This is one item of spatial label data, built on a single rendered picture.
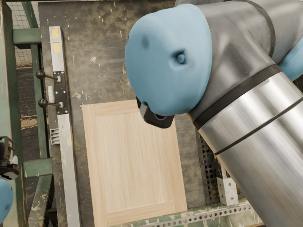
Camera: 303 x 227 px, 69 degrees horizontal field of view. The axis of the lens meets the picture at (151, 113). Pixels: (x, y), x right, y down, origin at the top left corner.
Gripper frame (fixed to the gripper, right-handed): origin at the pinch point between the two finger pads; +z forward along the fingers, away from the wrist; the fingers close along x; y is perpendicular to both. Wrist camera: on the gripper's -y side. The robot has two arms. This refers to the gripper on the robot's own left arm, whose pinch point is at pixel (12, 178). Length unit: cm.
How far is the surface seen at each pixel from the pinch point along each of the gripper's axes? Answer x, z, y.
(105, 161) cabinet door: -25.1, 33.4, 11.8
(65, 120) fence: -9.7, 23.2, 29.8
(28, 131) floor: 83, 223, 129
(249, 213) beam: -91, 44, -22
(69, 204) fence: -7.9, 37.4, -3.9
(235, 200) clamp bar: -84, 38, -15
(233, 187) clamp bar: -84, 36, -9
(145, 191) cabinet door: -42, 40, -4
